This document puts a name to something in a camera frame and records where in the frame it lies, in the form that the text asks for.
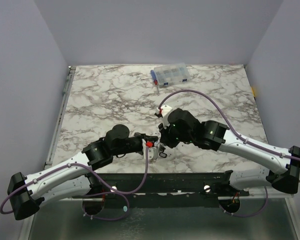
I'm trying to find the black key tag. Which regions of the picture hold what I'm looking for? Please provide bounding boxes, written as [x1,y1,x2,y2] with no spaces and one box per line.
[159,152,168,158]

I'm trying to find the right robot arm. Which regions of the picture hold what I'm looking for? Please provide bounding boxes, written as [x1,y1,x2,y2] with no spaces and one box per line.
[155,105,300,196]

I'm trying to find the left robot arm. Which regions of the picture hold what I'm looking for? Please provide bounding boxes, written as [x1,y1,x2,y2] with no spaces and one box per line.
[4,124,159,221]

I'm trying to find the clear plastic organizer box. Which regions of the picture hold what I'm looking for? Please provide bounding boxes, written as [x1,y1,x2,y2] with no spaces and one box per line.
[153,63,191,87]

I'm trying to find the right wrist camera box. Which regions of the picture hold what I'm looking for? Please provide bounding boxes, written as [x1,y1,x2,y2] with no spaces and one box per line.
[154,104,174,128]

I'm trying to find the black mounting rail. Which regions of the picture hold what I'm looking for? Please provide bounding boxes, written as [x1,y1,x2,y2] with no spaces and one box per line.
[82,170,250,209]

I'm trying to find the blue handled screwdriver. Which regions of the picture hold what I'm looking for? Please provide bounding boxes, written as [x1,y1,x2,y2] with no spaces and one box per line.
[150,70,160,95]

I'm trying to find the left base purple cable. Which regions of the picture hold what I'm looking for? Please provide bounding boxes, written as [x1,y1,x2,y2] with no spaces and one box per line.
[82,191,131,222]

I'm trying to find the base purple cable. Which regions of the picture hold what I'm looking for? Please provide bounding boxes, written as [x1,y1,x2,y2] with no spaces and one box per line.
[222,187,270,218]
[82,191,131,222]

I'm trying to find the metal side rail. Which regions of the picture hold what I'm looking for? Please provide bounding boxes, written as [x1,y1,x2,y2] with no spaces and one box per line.
[44,65,77,169]

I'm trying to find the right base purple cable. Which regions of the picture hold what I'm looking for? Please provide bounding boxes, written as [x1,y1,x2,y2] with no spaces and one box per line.
[222,187,270,218]

